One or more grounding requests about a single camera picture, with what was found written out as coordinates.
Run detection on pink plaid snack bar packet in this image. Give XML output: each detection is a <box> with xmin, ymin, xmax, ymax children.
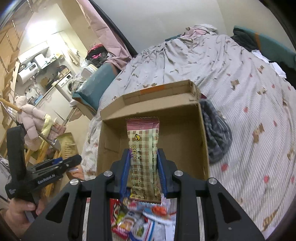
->
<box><xmin>126</xmin><ymin>117</ymin><xmax>161</xmax><ymax>204</ymax></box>

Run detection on white blue striped snack bag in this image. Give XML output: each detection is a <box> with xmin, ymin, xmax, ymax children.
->
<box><xmin>129</xmin><ymin>216</ymin><xmax>176</xmax><ymax>241</ymax></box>

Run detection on red snack bag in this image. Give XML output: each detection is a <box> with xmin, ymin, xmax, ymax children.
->
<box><xmin>109</xmin><ymin>199</ymin><xmax>138</xmax><ymax>240</ymax></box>

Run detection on person's left hand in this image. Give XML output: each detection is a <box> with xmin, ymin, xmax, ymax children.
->
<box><xmin>1</xmin><ymin>196</ymin><xmax>48</xmax><ymax>238</ymax></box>

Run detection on orange blue shrimp snack packet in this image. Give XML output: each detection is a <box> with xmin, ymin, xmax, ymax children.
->
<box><xmin>126</xmin><ymin>197</ymin><xmax>177</xmax><ymax>220</ymax></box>

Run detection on brown cardboard box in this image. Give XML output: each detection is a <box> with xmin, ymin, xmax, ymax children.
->
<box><xmin>96</xmin><ymin>80</ymin><xmax>209</xmax><ymax>180</ymax></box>

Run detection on pink puffer jacket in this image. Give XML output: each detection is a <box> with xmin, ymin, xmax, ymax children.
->
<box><xmin>15</xmin><ymin>96</ymin><xmax>46</xmax><ymax>151</ymax></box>

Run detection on dark striped cloth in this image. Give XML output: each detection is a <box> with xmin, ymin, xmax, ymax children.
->
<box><xmin>200</xmin><ymin>99</ymin><xmax>233</xmax><ymax>164</ymax></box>

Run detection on teal cushion by bed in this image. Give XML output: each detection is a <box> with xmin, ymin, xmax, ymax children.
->
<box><xmin>72</xmin><ymin>63</ymin><xmax>120</xmax><ymax>113</ymax></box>

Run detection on patterned white bedsheet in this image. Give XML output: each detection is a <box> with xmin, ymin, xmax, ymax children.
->
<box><xmin>81</xmin><ymin>24</ymin><xmax>296</xmax><ymax>239</ymax></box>

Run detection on white washing machine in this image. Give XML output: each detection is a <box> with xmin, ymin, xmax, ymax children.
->
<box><xmin>55</xmin><ymin>72</ymin><xmax>73</xmax><ymax>102</ymax></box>

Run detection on white water heater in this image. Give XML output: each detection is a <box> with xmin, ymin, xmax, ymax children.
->
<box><xmin>16</xmin><ymin>62</ymin><xmax>39</xmax><ymax>84</ymax></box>

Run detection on pink curtain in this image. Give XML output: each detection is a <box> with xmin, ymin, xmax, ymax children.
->
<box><xmin>77</xmin><ymin>0</ymin><xmax>132</xmax><ymax>70</ymax></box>

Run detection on clothes pile on cushion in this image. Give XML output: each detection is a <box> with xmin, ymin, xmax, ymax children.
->
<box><xmin>85</xmin><ymin>44</ymin><xmax>110</xmax><ymax>68</ymax></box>

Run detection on dark green blanket pile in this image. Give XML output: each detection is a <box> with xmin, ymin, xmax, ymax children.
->
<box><xmin>231</xmin><ymin>26</ymin><xmax>295</xmax><ymax>86</ymax></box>

